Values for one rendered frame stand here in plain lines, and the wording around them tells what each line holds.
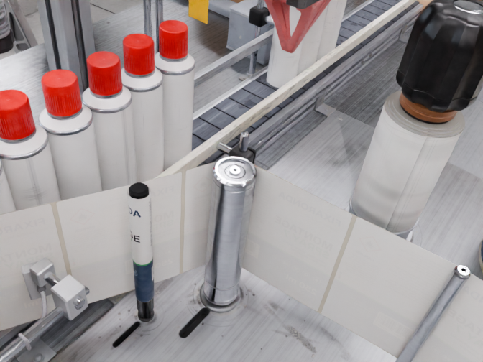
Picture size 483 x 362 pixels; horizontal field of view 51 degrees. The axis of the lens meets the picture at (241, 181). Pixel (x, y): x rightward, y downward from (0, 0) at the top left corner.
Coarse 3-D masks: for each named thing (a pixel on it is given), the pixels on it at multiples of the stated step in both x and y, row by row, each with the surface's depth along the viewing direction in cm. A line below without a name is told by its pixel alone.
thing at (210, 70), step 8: (272, 32) 85; (256, 40) 82; (264, 40) 83; (240, 48) 80; (248, 48) 80; (256, 48) 82; (224, 56) 77; (232, 56) 78; (240, 56) 79; (216, 64) 76; (224, 64) 76; (232, 64) 78; (200, 72) 74; (208, 72) 74; (216, 72) 76; (200, 80) 73
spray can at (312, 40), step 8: (320, 16) 83; (320, 24) 84; (312, 32) 85; (320, 32) 86; (304, 40) 86; (312, 40) 86; (320, 40) 87; (304, 48) 87; (312, 48) 87; (304, 56) 88; (312, 56) 88; (304, 64) 89; (312, 64) 90
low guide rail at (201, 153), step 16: (416, 0) 118; (384, 16) 105; (368, 32) 100; (336, 48) 93; (352, 48) 97; (320, 64) 88; (304, 80) 85; (272, 96) 79; (288, 96) 83; (256, 112) 76; (224, 128) 72; (240, 128) 74; (208, 144) 69; (192, 160) 67; (160, 176) 64
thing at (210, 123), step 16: (384, 0) 120; (400, 0) 121; (352, 16) 112; (368, 16) 113; (400, 16) 115; (352, 32) 106; (336, 64) 96; (256, 80) 89; (240, 96) 85; (256, 96) 85; (208, 112) 80; (224, 112) 81; (240, 112) 81; (272, 112) 82; (208, 128) 77; (256, 128) 79; (192, 144) 74; (208, 160) 72
